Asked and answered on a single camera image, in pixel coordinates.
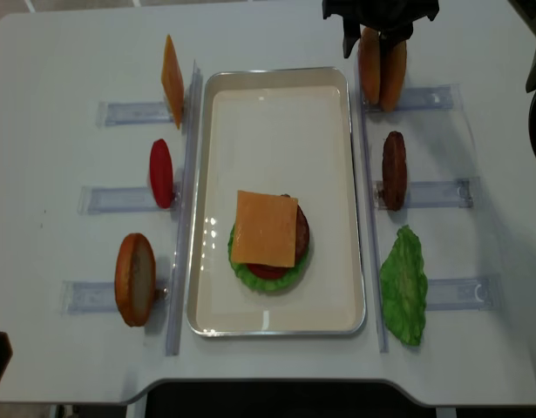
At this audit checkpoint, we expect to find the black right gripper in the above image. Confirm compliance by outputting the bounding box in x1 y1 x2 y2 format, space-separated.
322 0 438 58

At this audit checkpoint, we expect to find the sesame top bun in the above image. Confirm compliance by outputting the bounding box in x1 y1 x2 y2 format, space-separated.
358 27 380 105

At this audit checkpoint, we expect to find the sesame bun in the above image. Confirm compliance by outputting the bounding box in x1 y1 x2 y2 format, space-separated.
358 27 380 105
379 41 407 112

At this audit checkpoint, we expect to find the standing brown meat patty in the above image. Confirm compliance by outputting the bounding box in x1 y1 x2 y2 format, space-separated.
382 131 407 212

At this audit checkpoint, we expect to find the standing orange cheese slice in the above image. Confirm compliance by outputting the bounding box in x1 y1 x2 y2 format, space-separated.
161 35 185 130

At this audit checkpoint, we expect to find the brown meat patty in burger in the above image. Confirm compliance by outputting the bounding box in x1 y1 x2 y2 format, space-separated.
295 206 310 265

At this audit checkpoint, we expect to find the orange cheese slice on burger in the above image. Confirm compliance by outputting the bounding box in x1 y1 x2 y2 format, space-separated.
231 190 298 267

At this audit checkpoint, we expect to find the standing red tomato slice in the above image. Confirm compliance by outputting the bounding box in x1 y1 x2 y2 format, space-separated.
149 138 174 209

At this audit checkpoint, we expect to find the standing green lettuce leaf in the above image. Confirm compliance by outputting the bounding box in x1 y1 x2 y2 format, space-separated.
380 225 428 347

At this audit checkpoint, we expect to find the red tomato slice in burger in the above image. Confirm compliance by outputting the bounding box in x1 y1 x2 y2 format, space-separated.
247 264 289 280

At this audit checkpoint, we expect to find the green lettuce in burger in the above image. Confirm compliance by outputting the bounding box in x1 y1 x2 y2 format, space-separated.
227 228 309 293

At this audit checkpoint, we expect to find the clear cheese holder track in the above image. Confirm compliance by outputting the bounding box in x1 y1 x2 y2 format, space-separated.
96 102 174 127

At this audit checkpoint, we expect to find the clear lettuce holder track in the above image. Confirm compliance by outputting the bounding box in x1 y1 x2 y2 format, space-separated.
426 275 500 312

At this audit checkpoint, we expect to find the clear tomato holder track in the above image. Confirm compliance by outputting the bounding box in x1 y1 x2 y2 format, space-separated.
78 186 180 215

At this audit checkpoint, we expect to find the clear bun holder track right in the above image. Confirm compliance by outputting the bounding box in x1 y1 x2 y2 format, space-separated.
362 84 462 114

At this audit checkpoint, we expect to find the clear bun holder track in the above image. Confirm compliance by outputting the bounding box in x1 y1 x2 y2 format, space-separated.
362 84 462 114
60 280 171 316

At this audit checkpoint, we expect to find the white rectangular serving tray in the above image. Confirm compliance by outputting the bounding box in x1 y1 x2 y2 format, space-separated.
187 67 365 338

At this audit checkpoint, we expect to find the clear patty holder track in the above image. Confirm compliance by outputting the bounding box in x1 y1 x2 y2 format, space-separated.
401 179 476 208

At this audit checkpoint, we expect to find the standing bun slice left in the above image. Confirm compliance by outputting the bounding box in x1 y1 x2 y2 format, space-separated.
114 233 156 327

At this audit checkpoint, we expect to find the clear bun holder track left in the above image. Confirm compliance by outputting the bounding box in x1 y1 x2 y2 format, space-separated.
60 280 171 316

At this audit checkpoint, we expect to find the clear right acrylic rail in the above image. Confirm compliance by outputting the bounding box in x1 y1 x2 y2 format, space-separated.
354 66 389 354

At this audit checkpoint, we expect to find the clear acrylic rail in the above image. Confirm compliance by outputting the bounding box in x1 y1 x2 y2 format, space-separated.
354 66 389 354
166 64 203 356

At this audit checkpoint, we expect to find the clear left acrylic rail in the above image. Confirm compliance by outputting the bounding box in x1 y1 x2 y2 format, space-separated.
166 64 203 356

